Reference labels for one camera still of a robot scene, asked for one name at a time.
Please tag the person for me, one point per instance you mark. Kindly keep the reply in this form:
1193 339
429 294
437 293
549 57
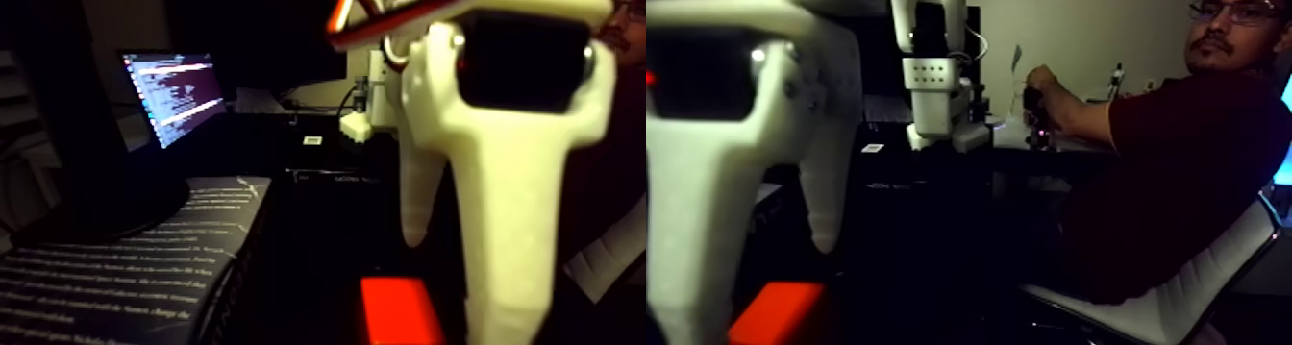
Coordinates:
621 165
1191 175

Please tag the flat black box with lettering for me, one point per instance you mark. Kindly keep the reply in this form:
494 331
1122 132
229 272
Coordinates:
919 182
343 175

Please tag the red cube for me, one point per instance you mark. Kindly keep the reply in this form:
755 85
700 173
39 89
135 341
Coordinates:
782 317
399 312

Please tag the person's left hand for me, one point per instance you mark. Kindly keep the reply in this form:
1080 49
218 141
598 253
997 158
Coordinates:
1042 87

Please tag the small white tag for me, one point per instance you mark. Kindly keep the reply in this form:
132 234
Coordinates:
873 147
313 140

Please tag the open laptop lit screen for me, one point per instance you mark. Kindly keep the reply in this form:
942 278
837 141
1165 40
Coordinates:
177 90

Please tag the dark leader arm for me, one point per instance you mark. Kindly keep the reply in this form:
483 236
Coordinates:
1035 130

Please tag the small figurine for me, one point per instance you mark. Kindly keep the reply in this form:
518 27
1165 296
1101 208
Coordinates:
1116 83

